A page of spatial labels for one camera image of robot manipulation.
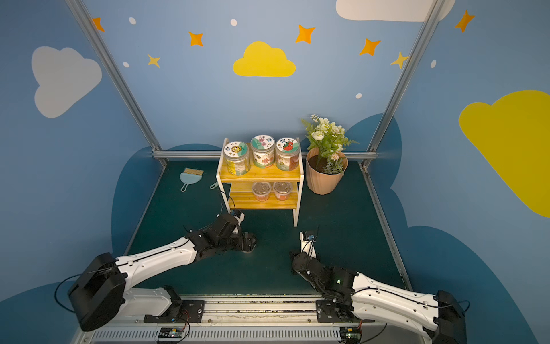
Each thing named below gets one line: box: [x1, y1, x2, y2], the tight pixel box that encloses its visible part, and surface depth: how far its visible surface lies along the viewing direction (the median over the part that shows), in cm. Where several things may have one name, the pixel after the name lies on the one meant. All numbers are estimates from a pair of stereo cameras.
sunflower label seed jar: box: [223, 141, 251, 176], surface depth 70 cm
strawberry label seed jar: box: [275, 136, 301, 172], surface depth 71 cm
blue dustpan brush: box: [179, 167, 205, 193], surface depth 117 cm
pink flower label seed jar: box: [249, 134, 276, 169], surface depth 72 cm
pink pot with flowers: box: [300, 113, 359, 195], surface depth 97 cm
